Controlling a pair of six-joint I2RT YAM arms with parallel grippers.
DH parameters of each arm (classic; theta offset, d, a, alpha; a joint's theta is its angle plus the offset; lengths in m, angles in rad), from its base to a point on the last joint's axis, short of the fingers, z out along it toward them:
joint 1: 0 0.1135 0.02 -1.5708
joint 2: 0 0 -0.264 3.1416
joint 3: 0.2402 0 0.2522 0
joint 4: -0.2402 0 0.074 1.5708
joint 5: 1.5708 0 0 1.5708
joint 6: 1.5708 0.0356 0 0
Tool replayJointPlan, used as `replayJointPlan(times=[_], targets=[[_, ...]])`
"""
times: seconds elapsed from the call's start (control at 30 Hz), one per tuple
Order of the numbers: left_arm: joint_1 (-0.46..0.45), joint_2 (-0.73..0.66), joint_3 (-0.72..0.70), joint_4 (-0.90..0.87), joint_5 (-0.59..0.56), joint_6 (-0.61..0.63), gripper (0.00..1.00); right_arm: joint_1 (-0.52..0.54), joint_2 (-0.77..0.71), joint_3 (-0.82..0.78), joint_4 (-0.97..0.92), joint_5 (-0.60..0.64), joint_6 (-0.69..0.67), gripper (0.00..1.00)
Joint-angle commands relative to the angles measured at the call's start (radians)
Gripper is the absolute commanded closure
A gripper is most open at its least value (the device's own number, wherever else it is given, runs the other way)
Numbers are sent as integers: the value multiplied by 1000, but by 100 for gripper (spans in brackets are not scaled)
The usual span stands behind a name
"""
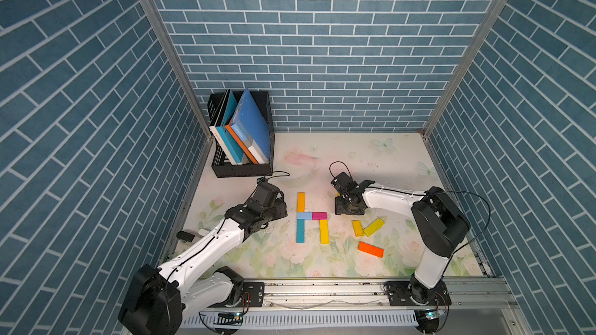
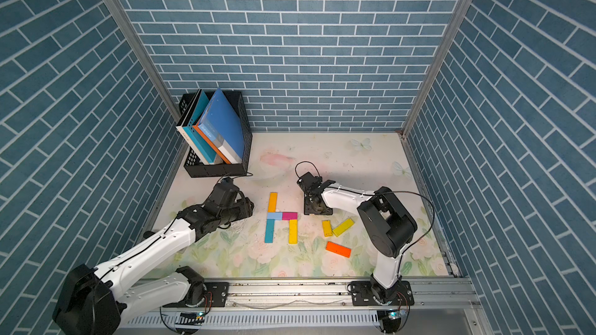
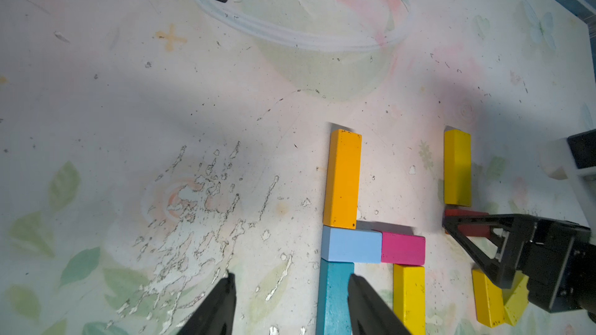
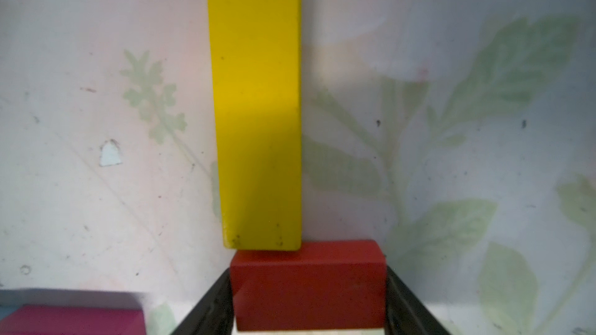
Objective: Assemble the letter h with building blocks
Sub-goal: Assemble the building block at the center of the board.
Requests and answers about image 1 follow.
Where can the orange-yellow long block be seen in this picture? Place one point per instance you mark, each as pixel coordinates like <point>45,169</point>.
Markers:
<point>301,202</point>

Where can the white ribbed cable duct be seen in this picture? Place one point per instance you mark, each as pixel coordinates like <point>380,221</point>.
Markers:
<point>289,320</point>

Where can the black mesh book basket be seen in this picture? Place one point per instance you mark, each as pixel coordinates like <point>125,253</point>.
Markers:
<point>221,166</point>

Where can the yellow long block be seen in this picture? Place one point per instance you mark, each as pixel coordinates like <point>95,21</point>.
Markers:
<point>324,232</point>

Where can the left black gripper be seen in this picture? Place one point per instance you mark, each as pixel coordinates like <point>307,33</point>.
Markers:
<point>282,209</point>

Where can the teal long block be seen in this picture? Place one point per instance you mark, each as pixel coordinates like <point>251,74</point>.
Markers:
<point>300,231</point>

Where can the teal book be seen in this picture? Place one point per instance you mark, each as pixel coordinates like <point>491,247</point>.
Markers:
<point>221,129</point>

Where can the orange spine book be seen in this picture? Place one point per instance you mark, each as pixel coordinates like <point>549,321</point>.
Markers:
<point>238,140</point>

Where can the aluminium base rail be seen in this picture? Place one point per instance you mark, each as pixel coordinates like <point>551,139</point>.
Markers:
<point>360,294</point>

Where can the lime yellow block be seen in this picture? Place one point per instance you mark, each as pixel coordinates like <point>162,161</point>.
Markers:
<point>373,227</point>

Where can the small yellow block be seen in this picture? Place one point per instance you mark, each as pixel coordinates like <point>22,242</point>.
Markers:
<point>358,228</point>

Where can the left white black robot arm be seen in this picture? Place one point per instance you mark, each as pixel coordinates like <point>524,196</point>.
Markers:
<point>195,260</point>

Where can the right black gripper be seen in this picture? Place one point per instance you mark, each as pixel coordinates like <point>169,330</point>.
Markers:
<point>337,207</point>

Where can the white black book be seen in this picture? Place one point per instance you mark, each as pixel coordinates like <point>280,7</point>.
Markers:
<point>216,122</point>

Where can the magenta block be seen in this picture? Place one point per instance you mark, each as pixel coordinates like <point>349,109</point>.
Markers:
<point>319,216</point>

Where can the light blue block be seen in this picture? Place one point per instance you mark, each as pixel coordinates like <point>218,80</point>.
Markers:
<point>304,216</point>

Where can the orange block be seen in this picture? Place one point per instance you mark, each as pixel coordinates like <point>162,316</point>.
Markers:
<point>370,249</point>

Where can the blue book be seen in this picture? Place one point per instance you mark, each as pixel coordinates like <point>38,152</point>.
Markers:
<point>250,125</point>

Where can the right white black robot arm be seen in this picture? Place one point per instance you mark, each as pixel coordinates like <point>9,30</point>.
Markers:
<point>441,224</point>

